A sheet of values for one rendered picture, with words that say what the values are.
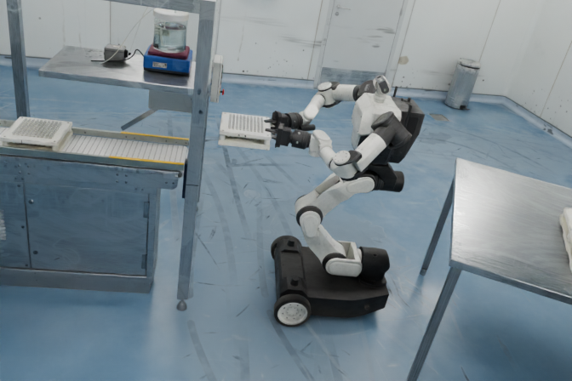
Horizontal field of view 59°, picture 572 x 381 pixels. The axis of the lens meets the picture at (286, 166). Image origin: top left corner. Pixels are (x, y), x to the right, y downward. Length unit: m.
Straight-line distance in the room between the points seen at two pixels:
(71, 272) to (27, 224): 0.35
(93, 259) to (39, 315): 0.37
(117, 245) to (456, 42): 5.45
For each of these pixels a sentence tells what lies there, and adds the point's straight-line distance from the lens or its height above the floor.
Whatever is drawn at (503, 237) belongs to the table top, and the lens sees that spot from 2.51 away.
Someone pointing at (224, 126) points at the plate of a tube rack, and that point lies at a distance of 2.44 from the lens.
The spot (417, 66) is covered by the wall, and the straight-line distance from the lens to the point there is 7.01.
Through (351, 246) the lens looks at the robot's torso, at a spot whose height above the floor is 0.33.
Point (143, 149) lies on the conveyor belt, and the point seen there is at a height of 0.83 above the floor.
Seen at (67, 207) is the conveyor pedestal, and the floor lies 0.53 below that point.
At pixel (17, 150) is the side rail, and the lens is 2.57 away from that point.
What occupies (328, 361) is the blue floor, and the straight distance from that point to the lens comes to 2.78.
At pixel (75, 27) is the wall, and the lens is 6.13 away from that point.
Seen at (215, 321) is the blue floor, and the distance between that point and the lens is 2.85.
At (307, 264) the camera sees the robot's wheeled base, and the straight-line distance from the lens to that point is 3.04.
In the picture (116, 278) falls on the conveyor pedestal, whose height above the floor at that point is 0.11.
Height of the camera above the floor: 2.02
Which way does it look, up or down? 27 degrees down
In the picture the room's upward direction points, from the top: 10 degrees clockwise
